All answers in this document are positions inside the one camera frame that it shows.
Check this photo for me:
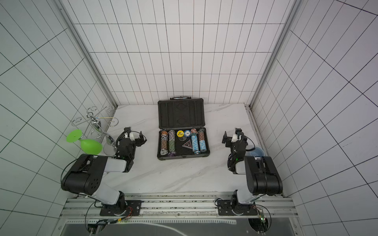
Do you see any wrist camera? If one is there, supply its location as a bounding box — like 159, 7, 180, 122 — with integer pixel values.
125, 131, 139, 141
231, 132, 244, 143

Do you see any black poker set case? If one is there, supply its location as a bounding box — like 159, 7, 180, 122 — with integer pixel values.
157, 97, 210, 161

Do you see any blue white dealer button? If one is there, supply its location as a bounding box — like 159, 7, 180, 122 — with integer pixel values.
184, 130, 192, 137

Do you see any yellow dealer button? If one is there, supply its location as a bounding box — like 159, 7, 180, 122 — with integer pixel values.
177, 130, 184, 138

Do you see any green plastic wine glass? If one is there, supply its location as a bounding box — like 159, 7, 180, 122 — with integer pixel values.
66, 129, 102, 155

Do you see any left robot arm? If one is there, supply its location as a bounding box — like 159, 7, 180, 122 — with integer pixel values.
61, 127, 147, 217

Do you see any poker chip row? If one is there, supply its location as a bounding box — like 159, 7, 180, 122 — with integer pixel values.
198, 128, 207, 152
168, 130, 176, 156
160, 131, 168, 156
191, 128, 200, 154

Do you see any chrome glass holder stand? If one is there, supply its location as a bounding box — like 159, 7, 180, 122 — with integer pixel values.
71, 105, 119, 156

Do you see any poker chip row far right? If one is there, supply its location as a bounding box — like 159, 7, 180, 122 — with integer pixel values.
198, 128, 207, 152

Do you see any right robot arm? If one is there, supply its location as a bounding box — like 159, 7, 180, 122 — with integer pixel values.
222, 128, 283, 215

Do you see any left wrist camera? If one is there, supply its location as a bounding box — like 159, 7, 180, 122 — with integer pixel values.
125, 131, 139, 141

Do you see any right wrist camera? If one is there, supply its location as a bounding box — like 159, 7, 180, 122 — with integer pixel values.
231, 132, 244, 143

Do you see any light blue mug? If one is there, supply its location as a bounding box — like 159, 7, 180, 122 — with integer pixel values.
246, 147, 265, 157

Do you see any poker chip row far left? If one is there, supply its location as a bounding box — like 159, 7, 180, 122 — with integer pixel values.
160, 131, 168, 156

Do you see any aluminium mounting rail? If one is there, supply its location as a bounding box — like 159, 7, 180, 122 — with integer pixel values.
57, 192, 299, 229

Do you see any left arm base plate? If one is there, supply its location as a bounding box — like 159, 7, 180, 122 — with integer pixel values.
99, 200, 142, 217

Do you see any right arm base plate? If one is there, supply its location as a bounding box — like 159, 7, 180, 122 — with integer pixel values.
215, 199, 258, 216

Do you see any triangular dark dealer piece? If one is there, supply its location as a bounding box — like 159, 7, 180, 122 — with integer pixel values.
182, 140, 193, 149

